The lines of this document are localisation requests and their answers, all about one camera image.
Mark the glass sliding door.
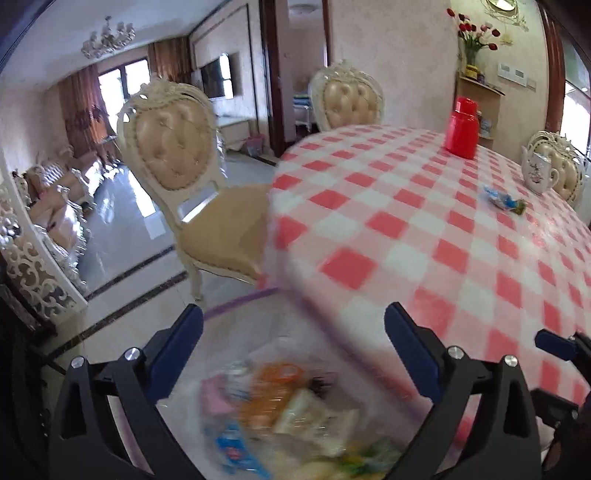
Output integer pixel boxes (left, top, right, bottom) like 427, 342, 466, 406
561, 28, 591, 158

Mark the green candy bag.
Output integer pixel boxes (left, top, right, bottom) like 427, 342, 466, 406
482, 185, 528, 216

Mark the brown curtain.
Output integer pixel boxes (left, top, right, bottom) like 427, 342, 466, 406
148, 37, 192, 86
58, 65, 109, 144

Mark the dark wooden doorway frame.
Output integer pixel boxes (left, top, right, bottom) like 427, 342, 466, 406
259, 0, 333, 158

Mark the brown wooden door frame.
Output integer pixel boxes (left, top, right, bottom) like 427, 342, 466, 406
538, 0, 566, 134

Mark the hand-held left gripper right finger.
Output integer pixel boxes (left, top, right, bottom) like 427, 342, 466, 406
384, 302, 543, 480

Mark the white floral teapot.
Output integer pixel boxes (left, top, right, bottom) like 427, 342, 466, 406
521, 145, 560, 195

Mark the pink checked tablecloth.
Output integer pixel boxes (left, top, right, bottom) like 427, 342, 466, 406
264, 124, 591, 462

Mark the white television cabinet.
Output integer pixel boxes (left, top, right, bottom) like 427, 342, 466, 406
216, 116, 259, 145

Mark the blue striped snack packet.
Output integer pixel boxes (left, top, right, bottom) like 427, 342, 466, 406
205, 418, 271, 480

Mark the wooden corner shelf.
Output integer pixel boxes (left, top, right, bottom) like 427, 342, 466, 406
455, 71, 506, 151

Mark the orange label bread packet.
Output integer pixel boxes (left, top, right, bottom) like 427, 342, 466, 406
252, 361, 305, 428

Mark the crystal chandelier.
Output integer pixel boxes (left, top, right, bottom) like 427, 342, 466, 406
81, 16, 137, 60

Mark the gold wall ornament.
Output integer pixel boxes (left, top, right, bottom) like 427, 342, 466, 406
480, 0, 529, 31

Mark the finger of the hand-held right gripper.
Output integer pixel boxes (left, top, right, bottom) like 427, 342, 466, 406
534, 329, 591, 364
530, 388, 583, 423

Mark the white wall switch panel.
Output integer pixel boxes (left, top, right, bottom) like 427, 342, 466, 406
498, 64, 539, 89

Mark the beige ornate sofa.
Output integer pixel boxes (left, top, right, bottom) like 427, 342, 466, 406
23, 143, 100, 241

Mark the clear plastic bag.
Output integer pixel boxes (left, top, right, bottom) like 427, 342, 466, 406
111, 286, 432, 480

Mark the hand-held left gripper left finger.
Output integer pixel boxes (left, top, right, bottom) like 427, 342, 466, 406
48, 304, 205, 480

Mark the white sandwich cake packet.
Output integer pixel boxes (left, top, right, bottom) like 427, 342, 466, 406
274, 390, 361, 457

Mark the beige tufted ornate chair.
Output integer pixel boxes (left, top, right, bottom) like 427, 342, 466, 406
116, 78, 274, 303
526, 130, 586, 206
308, 59, 385, 134

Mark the red thermos jug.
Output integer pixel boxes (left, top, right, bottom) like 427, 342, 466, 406
444, 96, 480, 160

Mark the wall television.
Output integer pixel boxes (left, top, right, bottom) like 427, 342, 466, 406
199, 53, 232, 101

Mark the vase of red flowers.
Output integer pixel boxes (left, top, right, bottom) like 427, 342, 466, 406
445, 7, 514, 70

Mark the green white snack packet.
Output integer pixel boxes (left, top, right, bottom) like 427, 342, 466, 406
337, 450, 402, 480

